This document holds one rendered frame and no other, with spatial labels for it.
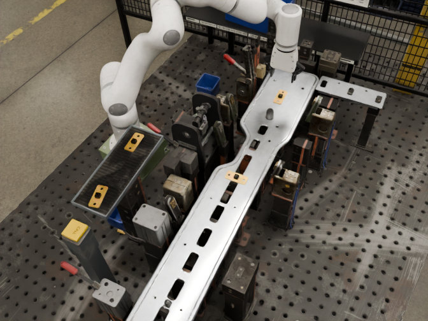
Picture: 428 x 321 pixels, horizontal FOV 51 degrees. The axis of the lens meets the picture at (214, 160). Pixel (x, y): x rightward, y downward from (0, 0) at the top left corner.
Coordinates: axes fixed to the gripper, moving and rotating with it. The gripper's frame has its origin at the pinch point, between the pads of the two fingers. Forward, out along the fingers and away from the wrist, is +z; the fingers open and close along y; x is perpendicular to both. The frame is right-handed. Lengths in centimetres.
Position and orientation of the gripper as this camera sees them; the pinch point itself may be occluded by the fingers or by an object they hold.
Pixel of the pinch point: (282, 76)
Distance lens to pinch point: 190.3
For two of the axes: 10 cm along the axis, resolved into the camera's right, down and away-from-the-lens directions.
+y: 9.0, 3.3, -2.9
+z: 0.3, 6.1, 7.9
